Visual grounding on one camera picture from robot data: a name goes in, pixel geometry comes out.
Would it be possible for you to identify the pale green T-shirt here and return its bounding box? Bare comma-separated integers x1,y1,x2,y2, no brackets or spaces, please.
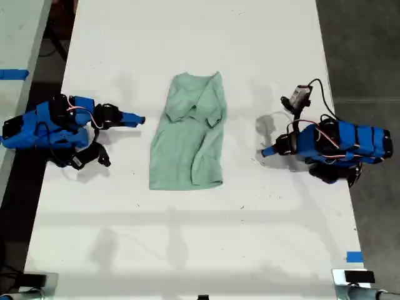
148,71,227,191

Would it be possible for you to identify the long blue tape strip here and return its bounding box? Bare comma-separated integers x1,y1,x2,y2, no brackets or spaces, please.
0,69,30,82

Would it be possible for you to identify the white side table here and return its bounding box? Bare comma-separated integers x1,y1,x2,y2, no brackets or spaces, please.
0,0,53,196

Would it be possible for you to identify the short blue tape piece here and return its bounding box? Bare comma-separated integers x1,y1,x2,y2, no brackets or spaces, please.
346,250,364,264

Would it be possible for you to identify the small black box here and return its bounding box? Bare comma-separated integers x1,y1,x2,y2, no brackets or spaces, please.
21,272,48,287
344,270,376,284

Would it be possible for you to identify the grey metal pipe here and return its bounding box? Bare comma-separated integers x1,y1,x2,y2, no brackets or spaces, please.
0,287,43,300
345,283,400,300

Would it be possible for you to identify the black camera box with label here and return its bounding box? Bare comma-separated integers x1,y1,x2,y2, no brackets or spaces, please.
72,141,112,171

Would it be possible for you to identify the grey camera box on stalk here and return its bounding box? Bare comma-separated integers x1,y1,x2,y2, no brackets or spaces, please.
280,84,314,120

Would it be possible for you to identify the black camera cable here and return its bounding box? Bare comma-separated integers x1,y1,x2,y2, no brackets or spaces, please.
307,78,338,121

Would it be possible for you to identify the black floor cable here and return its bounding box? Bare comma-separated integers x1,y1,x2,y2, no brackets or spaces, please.
37,29,69,59

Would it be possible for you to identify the black cable bundle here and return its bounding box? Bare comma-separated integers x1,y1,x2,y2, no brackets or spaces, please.
0,264,24,293

